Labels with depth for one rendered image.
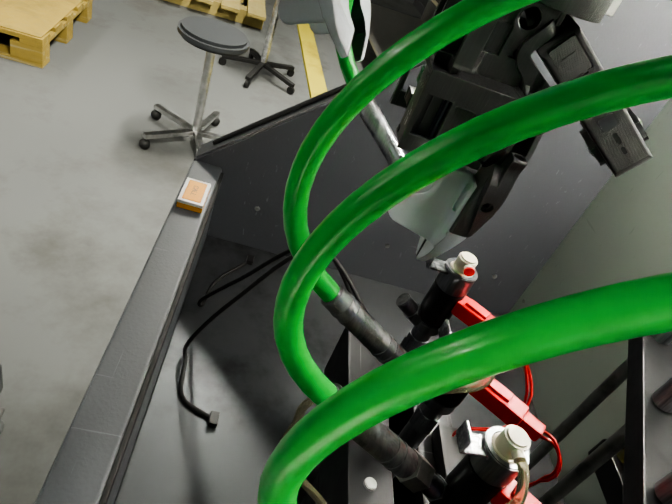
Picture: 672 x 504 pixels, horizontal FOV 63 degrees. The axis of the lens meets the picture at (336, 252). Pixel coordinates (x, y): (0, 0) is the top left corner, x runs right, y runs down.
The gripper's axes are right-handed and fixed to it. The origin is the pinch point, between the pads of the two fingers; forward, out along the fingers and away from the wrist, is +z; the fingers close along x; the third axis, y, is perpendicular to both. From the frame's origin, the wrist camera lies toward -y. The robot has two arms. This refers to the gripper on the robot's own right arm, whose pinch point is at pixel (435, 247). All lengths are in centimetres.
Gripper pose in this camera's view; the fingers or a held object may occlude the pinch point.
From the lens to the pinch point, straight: 43.4
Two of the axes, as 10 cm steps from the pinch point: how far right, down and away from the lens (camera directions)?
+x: -0.2, 6.2, -7.8
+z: -3.2, 7.4, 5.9
